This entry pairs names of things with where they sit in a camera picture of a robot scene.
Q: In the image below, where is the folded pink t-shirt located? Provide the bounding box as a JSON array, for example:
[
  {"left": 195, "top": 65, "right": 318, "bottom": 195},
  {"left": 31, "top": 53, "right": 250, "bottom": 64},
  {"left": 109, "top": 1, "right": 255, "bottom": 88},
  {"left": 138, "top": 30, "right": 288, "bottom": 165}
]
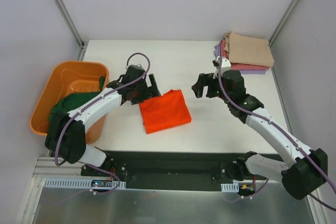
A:
[{"left": 219, "top": 40, "right": 269, "bottom": 71}]

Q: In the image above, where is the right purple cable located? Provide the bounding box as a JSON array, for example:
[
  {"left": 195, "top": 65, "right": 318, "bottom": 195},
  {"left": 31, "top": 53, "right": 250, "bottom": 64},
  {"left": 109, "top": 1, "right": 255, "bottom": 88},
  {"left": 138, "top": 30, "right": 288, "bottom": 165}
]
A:
[{"left": 216, "top": 58, "right": 336, "bottom": 211}]

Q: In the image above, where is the folded purple t-shirt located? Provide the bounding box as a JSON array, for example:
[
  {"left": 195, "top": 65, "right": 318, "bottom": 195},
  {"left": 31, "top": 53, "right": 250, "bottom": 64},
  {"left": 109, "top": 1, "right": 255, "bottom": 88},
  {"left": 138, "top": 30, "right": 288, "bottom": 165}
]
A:
[{"left": 214, "top": 44, "right": 267, "bottom": 74}]

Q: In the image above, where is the purple cable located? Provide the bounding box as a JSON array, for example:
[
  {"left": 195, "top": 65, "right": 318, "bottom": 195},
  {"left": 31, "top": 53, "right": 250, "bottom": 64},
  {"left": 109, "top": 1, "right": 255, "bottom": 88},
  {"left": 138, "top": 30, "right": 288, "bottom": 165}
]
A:
[
  {"left": 216, "top": 58, "right": 336, "bottom": 211},
  {"left": 52, "top": 52, "right": 151, "bottom": 204}
]

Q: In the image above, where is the white slotted cable duct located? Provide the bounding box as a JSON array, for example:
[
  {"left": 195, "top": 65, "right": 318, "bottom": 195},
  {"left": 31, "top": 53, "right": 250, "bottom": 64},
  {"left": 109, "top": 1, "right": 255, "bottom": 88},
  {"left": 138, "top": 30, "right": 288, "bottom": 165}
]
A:
[{"left": 44, "top": 178, "right": 126, "bottom": 190}]

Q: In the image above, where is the dark green t-shirt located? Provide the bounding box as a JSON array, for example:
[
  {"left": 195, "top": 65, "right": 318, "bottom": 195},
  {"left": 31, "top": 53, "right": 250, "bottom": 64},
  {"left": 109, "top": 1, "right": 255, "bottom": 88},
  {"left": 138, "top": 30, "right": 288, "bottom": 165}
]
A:
[{"left": 47, "top": 76, "right": 106, "bottom": 132}]

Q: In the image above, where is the right aluminium frame post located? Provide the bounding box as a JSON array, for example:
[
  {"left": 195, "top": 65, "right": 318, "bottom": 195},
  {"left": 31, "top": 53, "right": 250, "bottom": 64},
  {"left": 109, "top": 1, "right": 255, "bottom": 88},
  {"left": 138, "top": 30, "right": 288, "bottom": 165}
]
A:
[{"left": 269, "top": 0, "right": 300, "bottom": 47}]

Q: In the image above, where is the orange plastic basket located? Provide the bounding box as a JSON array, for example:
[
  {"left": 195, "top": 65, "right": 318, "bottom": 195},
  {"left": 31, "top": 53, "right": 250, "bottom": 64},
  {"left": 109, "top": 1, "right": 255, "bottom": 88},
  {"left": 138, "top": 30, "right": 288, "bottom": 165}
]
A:
[{"left": 30, "top": 61, "right": 109, "bottom": 137}]

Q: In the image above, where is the aluminium frame post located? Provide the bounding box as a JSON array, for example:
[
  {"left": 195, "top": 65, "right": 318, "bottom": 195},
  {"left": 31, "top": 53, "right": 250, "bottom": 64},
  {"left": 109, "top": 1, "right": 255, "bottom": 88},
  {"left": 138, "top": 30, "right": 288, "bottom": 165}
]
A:
[
  {"left": 54, "top": 0, "right": 86, "bottom": 51},
  {"left": 269, "top": 0, "right": 300, "bottom": 47}
]

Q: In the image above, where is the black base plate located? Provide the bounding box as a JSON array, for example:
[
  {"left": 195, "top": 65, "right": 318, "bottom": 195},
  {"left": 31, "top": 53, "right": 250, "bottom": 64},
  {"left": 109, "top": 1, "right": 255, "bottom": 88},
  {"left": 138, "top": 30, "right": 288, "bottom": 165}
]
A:
[{"left": 78, "top": 148, "right": 267, "bottom": 191}]

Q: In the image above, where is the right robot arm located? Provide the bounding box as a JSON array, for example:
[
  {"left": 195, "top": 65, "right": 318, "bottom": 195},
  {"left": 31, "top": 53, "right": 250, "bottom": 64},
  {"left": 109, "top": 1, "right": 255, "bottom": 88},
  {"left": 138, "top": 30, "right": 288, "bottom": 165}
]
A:
[{"left": 192, "top": 56, "right": 328, "bottom": 200}]

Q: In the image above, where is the aluminium front rail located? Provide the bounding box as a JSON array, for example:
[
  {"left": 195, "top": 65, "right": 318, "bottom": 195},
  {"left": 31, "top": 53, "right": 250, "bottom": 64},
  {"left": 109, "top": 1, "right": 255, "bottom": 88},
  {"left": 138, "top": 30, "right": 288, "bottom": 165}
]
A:
[{"left": 33, "top": 157, "right": 82, "bottom": 178}]

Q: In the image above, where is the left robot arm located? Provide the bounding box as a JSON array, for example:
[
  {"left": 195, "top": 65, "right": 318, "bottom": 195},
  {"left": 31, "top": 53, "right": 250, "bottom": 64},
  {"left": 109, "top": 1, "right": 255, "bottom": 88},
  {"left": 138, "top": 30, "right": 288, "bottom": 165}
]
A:
[{"left": 45, "top": 65, "right": 161, "bottom": 176}]

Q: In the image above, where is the orange t-shirt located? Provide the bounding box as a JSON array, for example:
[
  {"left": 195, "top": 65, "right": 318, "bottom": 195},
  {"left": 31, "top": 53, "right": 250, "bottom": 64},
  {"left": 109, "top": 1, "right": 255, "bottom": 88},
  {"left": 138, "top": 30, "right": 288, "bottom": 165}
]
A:
[{"left": 140, "top": 90, "right": 192, "bottom": 134}]

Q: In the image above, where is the left aluminium frame post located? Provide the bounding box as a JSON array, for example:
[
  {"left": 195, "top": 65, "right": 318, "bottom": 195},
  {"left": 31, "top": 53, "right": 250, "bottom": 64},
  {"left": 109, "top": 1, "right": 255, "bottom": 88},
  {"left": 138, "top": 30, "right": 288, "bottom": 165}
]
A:
[{"left": 54, "top": 0, "right": 86, "bottom": 51}]

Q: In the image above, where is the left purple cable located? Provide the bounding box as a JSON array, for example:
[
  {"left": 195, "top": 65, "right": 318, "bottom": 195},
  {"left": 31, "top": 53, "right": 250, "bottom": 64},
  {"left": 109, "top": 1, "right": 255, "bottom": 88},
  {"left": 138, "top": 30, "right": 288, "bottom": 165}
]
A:
[{"left": 52, "top": 52, "right": 151, "bottom": 204}]

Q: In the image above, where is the folded beige t-shirt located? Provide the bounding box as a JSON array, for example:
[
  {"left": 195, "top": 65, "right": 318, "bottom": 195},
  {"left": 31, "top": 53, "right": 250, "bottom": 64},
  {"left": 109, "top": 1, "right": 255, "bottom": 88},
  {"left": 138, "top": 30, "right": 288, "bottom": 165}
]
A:
[{"left": 224, "top": 32, "right": 274, "bottom": 67}]

